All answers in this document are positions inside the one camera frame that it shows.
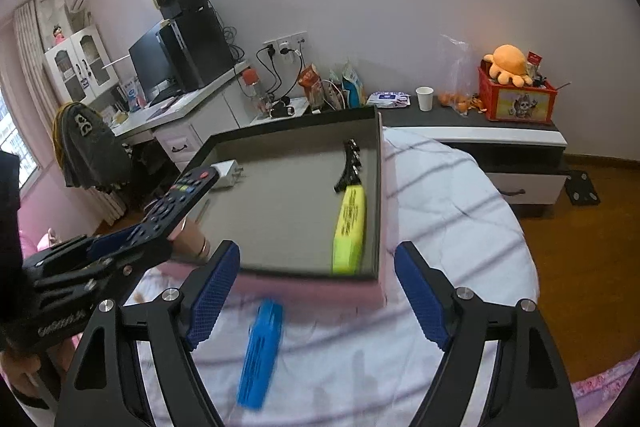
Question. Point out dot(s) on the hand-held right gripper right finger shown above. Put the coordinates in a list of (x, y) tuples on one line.
[(422, 297)]

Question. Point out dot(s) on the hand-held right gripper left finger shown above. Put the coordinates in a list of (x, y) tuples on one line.
[(212, 297)]

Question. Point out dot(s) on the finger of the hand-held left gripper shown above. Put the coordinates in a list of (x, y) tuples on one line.
[(145, 264), (135, 241)]

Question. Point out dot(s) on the black remote control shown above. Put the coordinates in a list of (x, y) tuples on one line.
[(175, 202)]

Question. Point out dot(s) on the white power adapter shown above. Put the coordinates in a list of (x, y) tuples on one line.
[(226, 174)]

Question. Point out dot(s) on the dark-rimmed cardboard box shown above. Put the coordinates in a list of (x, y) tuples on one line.
[(290, 207)]

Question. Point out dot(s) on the person's left hand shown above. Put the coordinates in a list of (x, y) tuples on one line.
[(17, 374)]

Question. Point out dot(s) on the white radiator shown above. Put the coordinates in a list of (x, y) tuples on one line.
[(107, 204)]

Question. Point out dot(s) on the tan cylindrical object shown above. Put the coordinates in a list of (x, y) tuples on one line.
[(192, 242)]

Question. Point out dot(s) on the black office chair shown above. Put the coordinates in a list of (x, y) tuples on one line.
[(145, 157)]

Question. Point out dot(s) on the yellow highlighter pen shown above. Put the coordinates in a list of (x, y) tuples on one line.
[(349, 232)]

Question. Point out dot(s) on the dark green jacket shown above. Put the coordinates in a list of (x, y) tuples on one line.
[(85, 142)]

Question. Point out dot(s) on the white desk with drawer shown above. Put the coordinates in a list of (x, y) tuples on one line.
[(200, 117)]

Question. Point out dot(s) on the black hair clip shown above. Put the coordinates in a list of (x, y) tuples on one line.
[(350, 164)]

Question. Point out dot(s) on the black top low cabinet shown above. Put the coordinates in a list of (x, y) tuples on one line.
[(475, 142)]

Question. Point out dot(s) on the black computer monitor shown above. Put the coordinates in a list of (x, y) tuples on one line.
[(150, 62)]

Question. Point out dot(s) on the white glass door cabinet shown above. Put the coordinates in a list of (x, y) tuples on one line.
[(80, 67)]

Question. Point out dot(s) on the clear bottle with red cap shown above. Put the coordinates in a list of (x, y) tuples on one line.
[(252, 87)]

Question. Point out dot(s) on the pink printed bedsheet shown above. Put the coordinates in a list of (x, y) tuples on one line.
[(600, 382)]

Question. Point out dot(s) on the black cylindrical device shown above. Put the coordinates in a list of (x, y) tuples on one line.
[(282, 110)]

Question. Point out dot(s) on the white paper cup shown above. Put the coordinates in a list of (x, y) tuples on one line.
[(424, 99)]

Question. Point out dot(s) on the pile of small oranges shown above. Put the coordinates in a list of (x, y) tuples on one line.
[(460, 102)]

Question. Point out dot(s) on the black computer tower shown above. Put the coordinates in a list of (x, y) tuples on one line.
[(200, 52)]

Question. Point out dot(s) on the wet wipes pack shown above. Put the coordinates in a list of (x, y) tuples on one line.
[(389, 98)]

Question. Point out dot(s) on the white side cabinet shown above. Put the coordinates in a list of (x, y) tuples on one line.
[(295, 107)]

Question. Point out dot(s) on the beige curtain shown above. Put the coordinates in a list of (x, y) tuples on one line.
[(32, 57)]

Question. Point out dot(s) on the red skull print box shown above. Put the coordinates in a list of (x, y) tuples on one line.
[(520, 104)]

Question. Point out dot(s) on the blue and white snack bag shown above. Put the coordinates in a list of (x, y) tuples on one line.
[(354, 89)]

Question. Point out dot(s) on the pink doll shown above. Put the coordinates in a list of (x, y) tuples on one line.
[(58, 34)]

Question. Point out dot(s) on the orange snack bag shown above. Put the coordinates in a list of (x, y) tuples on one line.
[(310, 87)]

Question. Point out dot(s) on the clear plastic bag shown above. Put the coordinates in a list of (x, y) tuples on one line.
[(457, 62)]

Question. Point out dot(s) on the orange plush octopus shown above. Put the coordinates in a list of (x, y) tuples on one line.
[(507, 62)]

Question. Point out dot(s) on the white wall sockets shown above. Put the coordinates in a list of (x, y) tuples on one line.
[(286, 43)]

